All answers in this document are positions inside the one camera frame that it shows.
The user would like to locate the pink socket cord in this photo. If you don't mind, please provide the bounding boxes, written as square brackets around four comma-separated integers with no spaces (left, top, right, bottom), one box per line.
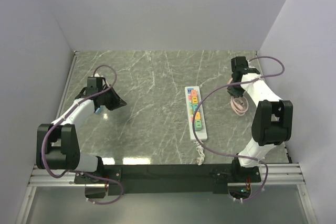
[230,95,249,116]

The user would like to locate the blue charger plug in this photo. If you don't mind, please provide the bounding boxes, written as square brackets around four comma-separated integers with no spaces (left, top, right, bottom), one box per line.
[95,106,102,114]

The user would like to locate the white multicolour power strip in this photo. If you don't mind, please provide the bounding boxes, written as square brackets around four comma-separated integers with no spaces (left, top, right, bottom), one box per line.
[185,86,208,142]

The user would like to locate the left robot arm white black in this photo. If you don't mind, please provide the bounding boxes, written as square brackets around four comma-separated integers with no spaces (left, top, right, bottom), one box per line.
[36,75,127,183]

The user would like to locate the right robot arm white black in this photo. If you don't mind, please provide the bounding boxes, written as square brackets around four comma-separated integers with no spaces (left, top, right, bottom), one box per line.
[227,56,293,182]

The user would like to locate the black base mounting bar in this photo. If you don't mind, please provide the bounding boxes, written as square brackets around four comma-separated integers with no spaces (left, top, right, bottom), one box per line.
[73,163,263,197]

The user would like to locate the white power strip cord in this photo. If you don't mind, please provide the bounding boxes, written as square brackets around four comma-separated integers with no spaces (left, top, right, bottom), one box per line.
[193,140,206,166]

